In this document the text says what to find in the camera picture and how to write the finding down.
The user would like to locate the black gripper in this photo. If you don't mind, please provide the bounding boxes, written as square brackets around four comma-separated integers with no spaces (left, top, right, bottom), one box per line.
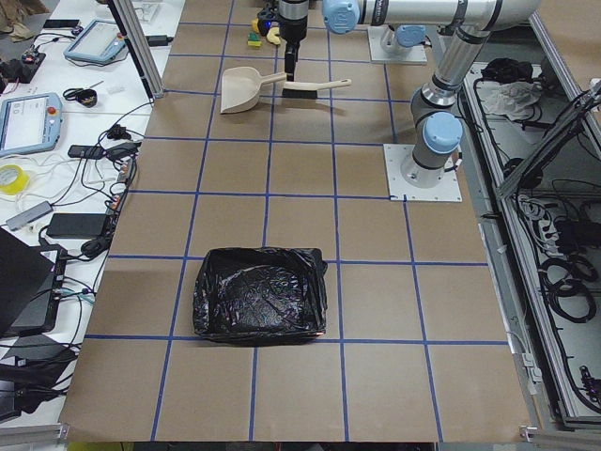
[278,0,308,82]

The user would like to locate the pale yellow squash slice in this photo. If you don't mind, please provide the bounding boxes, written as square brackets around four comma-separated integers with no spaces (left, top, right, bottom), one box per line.
[266,26,282,46]

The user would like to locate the yellow green sponge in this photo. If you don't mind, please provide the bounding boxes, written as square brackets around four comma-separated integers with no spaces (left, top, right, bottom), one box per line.
[247,31,263,49]

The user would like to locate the beige hand brush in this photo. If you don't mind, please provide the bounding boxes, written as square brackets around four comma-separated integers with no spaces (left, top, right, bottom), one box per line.
[282,79,352,100]

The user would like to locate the beige plastic dustpan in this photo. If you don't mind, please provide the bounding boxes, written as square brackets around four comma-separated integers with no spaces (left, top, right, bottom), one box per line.
[220,67,287,115]

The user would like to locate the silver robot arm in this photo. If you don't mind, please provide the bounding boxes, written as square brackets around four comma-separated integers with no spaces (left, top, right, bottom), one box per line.
[322,0,540,171]

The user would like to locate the black-lined bin left side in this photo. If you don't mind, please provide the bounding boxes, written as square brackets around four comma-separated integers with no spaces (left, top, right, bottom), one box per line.
[192,247,328,346]

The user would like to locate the blue teach pendant far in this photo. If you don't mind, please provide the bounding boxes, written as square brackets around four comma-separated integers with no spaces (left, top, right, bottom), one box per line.
[63,19,126,66]

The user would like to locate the blue teach pendant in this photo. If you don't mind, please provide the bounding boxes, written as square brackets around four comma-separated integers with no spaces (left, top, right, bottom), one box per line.
[1,93,62,157]
[63,19,126,66]

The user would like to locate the black scissors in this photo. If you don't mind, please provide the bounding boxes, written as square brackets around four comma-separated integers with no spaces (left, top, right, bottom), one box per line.
[62,81,102,101]

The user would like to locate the small black bowl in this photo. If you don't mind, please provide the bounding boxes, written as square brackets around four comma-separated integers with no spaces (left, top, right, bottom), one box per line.
[75,88,98,108]

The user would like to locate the white crumpled cloth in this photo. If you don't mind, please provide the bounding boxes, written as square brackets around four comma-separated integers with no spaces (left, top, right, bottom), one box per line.
[483,82,542,121]

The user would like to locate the blue teach pendant near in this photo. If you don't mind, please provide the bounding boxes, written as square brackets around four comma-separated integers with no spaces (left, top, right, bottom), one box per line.
[1,93,62,157]

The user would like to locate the black power adapter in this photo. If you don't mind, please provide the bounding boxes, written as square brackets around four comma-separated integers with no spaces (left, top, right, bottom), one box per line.
[46,213,108,239]

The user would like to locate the grey usb hub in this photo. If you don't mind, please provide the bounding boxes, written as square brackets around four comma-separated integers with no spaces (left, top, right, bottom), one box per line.
[6,201,54,231]

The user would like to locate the yellow tape roll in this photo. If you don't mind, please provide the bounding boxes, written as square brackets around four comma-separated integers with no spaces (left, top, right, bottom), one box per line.
[0,164,30,195]

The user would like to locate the black laptop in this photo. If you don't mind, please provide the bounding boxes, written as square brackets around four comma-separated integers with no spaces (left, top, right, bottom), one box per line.
[1,229,67,338]

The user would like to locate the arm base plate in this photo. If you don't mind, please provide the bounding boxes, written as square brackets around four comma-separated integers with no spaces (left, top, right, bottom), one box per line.
[367,24,427,65]
[383,144,462,203]

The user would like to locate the aluminium frame post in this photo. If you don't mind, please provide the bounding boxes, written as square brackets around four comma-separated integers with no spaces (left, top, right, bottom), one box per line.
[107,0,164,101]

